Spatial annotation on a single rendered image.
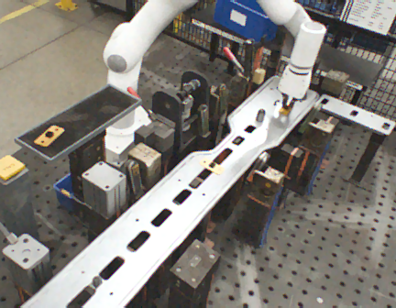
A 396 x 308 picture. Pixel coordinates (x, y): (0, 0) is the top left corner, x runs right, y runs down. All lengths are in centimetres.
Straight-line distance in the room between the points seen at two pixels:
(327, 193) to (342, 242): 24
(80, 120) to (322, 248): 97
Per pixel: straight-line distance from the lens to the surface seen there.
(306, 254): 167
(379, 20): 211
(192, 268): 115
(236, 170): 143
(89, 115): 135
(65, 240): 161
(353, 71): 205
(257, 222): 154
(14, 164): 122
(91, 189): 124
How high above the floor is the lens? 199
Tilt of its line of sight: 42 degrees down
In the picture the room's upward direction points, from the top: 8 degrees clockwise
